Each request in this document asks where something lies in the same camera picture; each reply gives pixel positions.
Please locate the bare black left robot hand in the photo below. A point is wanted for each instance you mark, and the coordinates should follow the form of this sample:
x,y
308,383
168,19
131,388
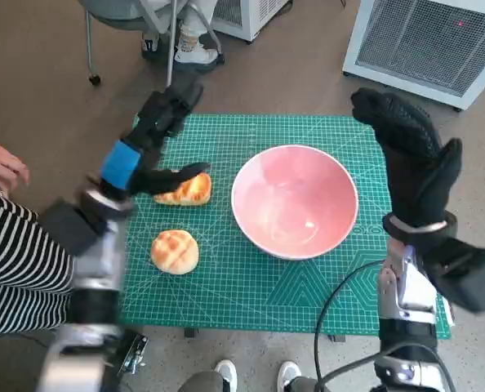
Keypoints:
x,y
122,163

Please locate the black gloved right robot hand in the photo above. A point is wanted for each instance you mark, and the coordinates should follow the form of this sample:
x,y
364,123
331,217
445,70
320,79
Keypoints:
x,y
414,171

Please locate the oblong toasted toy bread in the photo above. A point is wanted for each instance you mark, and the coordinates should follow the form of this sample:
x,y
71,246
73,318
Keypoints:
x,y
193,192

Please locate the round scored toy bread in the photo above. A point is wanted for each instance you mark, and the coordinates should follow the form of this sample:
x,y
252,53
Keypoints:
x,y
175,251

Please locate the pink bowl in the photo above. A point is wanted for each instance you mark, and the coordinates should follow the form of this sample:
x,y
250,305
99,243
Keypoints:
x,y
295,196

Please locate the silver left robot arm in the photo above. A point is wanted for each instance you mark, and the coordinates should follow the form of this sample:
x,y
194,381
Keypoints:
x,y
97,265

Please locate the large white grille appliance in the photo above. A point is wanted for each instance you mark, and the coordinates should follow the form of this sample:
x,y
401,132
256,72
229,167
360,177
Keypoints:
x,y
422,45

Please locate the seated person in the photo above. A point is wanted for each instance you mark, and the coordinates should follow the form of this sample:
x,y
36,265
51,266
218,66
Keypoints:
x,y
191,45

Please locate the grey office chair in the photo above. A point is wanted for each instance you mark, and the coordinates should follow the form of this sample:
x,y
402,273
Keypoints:
x,y
103,8

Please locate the green cutting mat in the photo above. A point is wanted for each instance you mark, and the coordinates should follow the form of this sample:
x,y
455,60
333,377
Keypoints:
x,y
234,294

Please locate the black silver metal clamp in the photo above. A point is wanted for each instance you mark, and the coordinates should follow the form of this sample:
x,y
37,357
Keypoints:
x,y
133,353

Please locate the small white grille appliance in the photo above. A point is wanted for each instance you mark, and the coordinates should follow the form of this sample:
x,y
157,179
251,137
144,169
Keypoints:
x,y
246,16

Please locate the grey leg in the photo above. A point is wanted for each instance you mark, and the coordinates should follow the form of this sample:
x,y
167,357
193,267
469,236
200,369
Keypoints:
x,y
201,381
305,384

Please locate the white shoe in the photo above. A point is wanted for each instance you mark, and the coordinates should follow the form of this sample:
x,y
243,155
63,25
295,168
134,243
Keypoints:
x,y
289,373
226,373

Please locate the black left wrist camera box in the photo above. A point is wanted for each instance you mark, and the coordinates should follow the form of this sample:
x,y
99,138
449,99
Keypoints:
x,y
69,228

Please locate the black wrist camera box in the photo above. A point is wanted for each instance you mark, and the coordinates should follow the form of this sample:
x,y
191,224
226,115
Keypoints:
x,y
463,269
69,228

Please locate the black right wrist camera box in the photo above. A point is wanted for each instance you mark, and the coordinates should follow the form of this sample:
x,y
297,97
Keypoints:
x,y
463,269

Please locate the black table bracket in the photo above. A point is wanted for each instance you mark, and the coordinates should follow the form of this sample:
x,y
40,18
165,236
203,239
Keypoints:
x,y
336,339
189,332

